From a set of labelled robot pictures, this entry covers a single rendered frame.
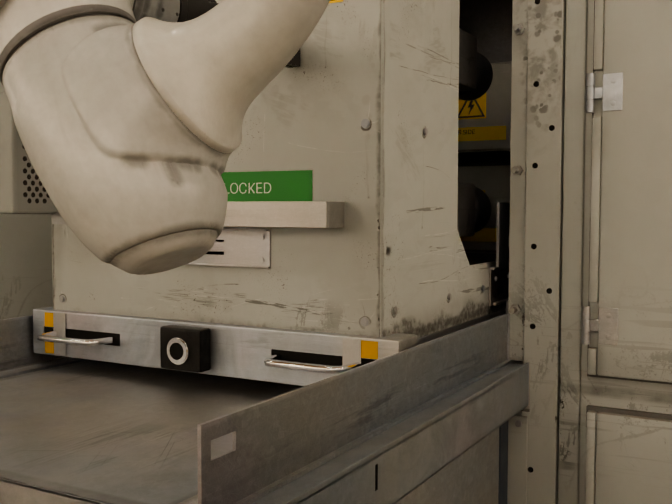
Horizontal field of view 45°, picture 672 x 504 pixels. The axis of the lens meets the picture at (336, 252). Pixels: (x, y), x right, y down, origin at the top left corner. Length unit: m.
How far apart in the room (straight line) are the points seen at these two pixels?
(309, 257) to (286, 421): 0.29
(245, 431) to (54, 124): 0.25
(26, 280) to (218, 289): 0.48
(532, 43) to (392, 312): 0.46
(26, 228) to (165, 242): 0.87
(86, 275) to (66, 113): 0.60
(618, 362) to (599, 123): 0.31
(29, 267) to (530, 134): 0.79
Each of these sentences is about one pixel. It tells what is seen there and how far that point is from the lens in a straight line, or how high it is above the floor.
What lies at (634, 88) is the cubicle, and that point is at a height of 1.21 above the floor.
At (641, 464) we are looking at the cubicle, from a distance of 1.15.
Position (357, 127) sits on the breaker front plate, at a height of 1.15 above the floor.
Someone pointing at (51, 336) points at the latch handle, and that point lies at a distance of 1.10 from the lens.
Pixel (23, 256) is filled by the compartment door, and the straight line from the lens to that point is 1.38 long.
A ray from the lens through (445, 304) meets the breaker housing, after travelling 1.04.
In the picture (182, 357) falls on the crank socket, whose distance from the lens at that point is 0.97.
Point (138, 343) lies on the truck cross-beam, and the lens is 1.05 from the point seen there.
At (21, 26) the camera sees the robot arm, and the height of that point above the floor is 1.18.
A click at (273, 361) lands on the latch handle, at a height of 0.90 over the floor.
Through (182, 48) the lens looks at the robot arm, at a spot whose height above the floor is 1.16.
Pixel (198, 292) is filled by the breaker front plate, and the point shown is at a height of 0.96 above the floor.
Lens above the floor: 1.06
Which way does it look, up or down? 3 degrees down
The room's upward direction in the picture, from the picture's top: straight up
